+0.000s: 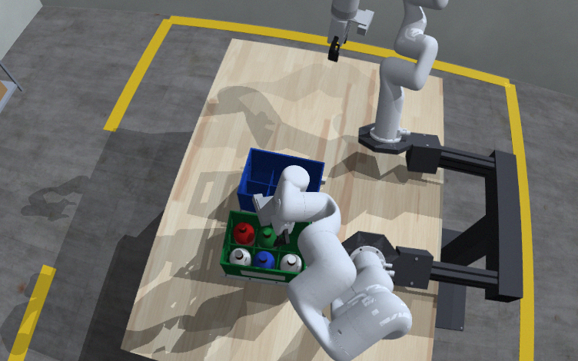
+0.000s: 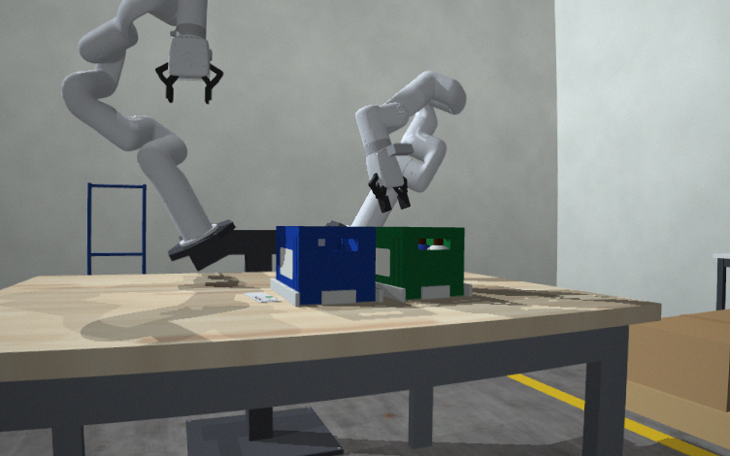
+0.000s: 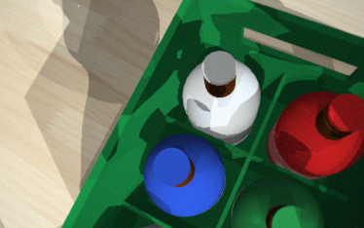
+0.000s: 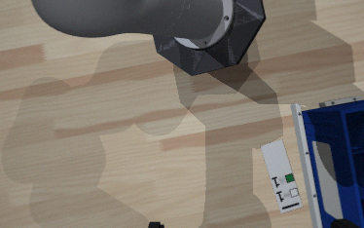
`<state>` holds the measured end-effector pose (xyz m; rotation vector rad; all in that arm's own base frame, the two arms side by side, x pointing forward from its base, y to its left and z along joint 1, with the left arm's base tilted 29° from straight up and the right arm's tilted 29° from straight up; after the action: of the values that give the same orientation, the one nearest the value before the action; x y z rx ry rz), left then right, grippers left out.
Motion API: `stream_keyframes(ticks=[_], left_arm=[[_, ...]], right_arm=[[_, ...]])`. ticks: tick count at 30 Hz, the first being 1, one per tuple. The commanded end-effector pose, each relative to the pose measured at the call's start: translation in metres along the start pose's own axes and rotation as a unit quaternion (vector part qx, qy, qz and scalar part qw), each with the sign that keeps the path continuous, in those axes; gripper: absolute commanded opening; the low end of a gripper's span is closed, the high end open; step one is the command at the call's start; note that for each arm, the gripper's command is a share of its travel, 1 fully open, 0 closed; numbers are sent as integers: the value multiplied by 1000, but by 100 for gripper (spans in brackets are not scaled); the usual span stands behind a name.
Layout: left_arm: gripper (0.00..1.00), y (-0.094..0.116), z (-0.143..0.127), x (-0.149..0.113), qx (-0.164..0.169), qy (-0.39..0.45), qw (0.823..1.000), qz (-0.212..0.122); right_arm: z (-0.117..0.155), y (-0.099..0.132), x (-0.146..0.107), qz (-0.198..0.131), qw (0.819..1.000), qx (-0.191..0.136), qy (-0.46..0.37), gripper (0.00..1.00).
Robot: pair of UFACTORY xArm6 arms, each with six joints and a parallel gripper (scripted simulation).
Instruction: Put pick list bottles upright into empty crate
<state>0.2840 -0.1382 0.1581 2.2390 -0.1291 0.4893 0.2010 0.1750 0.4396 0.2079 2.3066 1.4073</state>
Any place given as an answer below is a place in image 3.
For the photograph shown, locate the green bottle crate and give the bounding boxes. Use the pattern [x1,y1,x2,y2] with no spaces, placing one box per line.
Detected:
[61,0,364,228]

